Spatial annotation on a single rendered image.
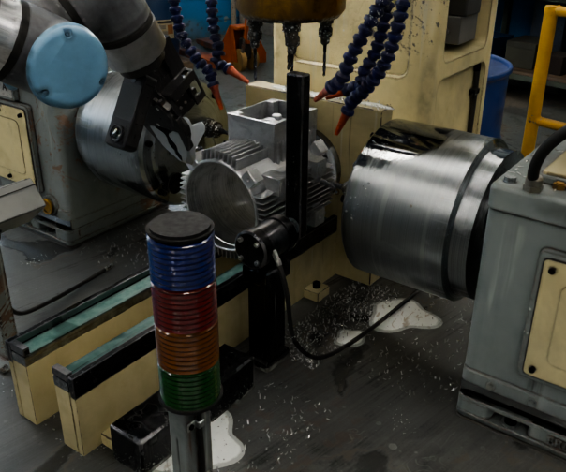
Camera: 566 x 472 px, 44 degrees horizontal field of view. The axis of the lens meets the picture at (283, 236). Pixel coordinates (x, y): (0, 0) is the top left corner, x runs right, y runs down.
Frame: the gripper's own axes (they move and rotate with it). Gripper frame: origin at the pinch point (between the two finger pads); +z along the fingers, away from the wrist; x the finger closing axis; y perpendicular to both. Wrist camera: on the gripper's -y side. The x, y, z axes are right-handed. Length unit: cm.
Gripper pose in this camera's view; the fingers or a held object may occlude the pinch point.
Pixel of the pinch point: (185, 160)
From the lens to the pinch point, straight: 115.5
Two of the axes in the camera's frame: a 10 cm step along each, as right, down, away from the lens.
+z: 2.9, 6.0, 7.5
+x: -8.1, -2.7, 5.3
